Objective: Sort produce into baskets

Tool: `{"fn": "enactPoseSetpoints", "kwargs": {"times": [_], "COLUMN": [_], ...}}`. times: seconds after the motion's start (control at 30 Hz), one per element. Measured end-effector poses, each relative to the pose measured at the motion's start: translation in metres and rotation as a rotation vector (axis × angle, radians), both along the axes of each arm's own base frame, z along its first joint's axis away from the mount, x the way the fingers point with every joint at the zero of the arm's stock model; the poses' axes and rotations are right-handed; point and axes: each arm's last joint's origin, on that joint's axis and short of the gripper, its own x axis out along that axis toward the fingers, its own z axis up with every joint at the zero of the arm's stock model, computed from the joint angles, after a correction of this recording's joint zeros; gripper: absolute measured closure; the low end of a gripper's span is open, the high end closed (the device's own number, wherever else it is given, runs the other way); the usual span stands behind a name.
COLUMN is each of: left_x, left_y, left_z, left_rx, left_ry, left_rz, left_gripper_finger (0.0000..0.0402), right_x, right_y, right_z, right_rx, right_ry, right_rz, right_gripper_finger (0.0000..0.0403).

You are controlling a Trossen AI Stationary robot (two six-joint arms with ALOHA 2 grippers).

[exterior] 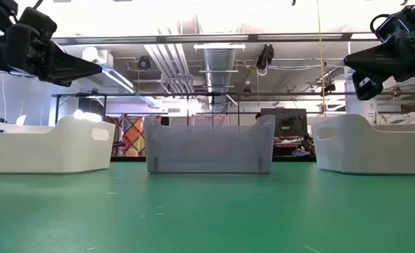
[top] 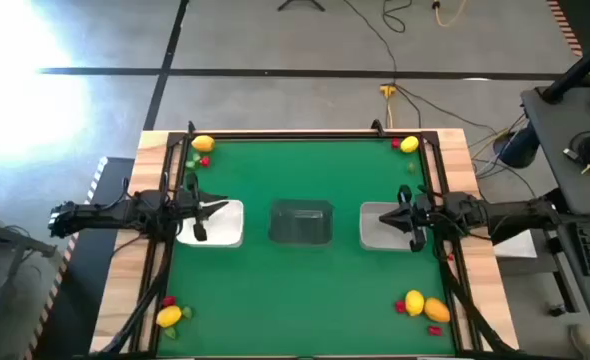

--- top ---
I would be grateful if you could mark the black monitor pole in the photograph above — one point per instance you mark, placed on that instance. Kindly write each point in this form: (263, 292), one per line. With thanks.
(575, 72)

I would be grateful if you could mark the black tripod foot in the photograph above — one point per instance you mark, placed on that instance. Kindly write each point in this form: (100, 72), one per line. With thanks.
(301, 1)

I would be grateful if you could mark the black striped-edge floor mat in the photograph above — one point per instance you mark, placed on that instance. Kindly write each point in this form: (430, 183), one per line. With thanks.
(90, 280)

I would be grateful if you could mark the orange toy mango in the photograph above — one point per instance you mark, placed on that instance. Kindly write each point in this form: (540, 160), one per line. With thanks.
(436, 310)

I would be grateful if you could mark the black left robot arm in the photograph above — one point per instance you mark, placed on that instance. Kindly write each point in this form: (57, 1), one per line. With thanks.
(100, 212)

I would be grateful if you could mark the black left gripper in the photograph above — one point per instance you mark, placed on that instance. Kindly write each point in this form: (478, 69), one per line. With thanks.
(190, 202)

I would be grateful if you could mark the grey desk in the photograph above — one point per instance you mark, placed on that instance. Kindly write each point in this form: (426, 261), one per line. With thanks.
(560, 150)

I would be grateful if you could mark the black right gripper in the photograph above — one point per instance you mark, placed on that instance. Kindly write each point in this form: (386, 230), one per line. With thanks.
(417, 215)

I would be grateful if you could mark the small red toy strawberry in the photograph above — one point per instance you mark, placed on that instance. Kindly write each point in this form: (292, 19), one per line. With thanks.
(395, 143)
(434, 330)
(205, 161)
(400, 306)
(168, 301)

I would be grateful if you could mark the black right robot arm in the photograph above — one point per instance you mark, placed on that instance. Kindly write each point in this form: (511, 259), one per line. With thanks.
(505, 215)

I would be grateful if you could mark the translucent grey plastic basket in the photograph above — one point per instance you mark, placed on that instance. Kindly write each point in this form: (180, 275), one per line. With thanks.
(300, 222)

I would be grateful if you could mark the small green toy pepper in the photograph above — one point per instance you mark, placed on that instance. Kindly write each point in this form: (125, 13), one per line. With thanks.
(411, 167)
(191, 163)
(170, 332)
(187, 312)

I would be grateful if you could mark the grey keyboard tray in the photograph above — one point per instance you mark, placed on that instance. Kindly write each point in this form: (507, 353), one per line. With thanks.
(582, 300)

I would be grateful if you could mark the green table mat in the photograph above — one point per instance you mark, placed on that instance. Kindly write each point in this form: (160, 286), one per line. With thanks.
(300, 290)

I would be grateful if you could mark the white box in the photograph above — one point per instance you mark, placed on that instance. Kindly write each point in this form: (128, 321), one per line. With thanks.
(520, 247)

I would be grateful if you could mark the black aluminium table frame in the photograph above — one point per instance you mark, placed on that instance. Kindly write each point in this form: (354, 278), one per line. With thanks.
(325, 135)

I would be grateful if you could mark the light grey plastic basket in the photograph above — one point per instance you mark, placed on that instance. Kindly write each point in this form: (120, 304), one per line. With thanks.
(375, 237)

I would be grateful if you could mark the yellow toy lemon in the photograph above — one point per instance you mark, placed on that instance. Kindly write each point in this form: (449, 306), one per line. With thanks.
(409, 144)
(169, 316)
(414, 302)

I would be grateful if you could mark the white plastic basket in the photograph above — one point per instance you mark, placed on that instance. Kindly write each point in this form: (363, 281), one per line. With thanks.
(227, 230)

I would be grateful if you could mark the yellow lemon top left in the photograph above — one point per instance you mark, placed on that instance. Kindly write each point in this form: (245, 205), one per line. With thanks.
(203, 143)

